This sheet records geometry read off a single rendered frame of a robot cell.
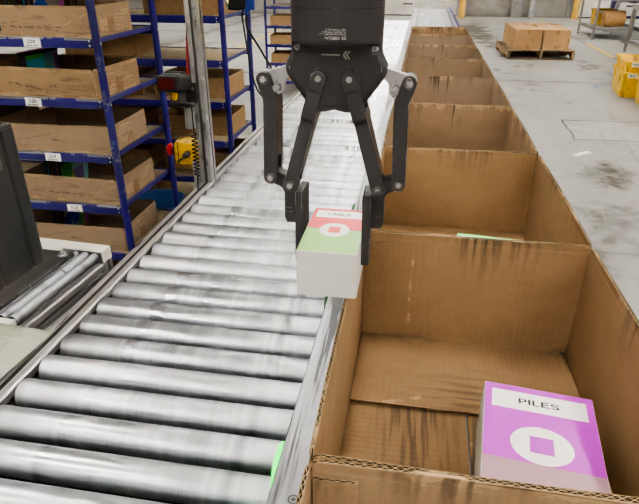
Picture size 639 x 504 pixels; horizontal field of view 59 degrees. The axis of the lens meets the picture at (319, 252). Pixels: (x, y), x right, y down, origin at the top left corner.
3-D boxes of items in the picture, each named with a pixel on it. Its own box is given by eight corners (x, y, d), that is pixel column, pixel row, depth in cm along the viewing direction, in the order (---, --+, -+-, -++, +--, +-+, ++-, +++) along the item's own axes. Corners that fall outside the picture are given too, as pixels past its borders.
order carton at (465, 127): (389, 166, 151) (392, 102, 143) (502, 172, 147) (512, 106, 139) (377, 226, 117) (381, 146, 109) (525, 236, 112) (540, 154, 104)
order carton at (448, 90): (396, 128, 185) (399, 74, 178) (488, 132, 181) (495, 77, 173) (389, 166, 151) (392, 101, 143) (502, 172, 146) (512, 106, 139)
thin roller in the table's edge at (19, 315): (90, 252, 134) (6, 316, 110) (98, 253, 134) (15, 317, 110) (92, 259, 135) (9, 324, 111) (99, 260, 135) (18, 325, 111)
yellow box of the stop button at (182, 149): (180, 157, 183) (177, 135, 179) (205, 158, 181) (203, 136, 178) (161, 171, 170) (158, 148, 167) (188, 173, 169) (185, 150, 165)
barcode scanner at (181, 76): (156, 110, 159) (153, 71, 155) (173, 107, 170) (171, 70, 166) (178, 111, 158) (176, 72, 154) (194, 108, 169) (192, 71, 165)
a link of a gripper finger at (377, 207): (373, 170, 51) (406, 172, 51) (371, 221, 53) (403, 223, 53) (371, 175, 50) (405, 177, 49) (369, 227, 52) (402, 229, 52)
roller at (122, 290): (117, 296, 126) (114, 276, 124) (347, 318, 119) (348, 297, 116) (106, 308, 122) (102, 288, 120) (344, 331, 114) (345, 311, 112)
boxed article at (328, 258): (296, 294, 52) (295, 250, 50) (315, 246, 61) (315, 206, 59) (355, 299, 51) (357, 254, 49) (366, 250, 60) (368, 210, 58)
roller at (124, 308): (103, 311, 121) (99, 291, 118) (343, 336, 113) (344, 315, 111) (90, 325, 116) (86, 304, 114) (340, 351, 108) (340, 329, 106)
